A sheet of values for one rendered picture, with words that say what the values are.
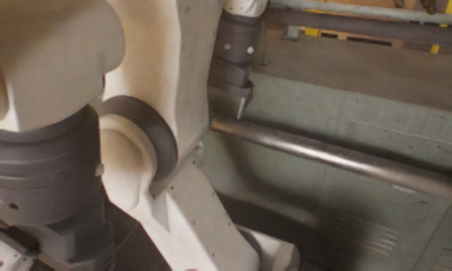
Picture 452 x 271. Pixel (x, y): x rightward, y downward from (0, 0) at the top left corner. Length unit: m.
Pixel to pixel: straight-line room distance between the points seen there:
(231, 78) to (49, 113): 0.45
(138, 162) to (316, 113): 0.48
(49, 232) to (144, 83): 0.20
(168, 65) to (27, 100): 0.20
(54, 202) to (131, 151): 0.17
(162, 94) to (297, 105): 0.44
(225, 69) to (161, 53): 0.27
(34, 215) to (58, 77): 0.11
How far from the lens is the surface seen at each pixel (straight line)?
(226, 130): 0.75
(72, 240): 0.30
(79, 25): 0.22
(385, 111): 0.73
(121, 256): 0.84
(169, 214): 0.52
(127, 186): 0.45
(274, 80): 0.75
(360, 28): 0.68
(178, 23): 0.34
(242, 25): 0.57
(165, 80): 0.38
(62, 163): 0.23
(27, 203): 0.26
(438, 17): 0.80
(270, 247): 0.69
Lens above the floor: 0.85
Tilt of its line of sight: 31 degrees down
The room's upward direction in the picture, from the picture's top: 2 degrees clockwise
